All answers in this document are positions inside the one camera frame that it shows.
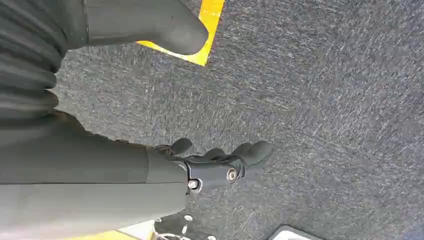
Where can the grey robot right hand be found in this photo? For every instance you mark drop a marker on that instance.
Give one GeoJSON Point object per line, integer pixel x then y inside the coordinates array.
{"type": "Point", "coordinates": [82, 172]}

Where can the black robot foot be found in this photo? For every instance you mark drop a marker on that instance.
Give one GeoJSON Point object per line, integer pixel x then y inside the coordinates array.
{"type": "Point", "coordinates": [170, 225]}

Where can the robot right arm ribbed sleeve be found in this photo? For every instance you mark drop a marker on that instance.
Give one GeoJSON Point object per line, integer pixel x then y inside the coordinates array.
{"type": "Point", "coordinates": [26, 66]}

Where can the yellow floor tape corner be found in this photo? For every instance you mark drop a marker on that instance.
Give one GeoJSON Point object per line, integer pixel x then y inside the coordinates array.
{"type": "Point", "coordinates": [210, 20]}

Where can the white floor plate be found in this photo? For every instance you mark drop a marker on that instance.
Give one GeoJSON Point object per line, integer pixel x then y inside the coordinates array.
{"type": "Point", "coordinates": [291, 235]}

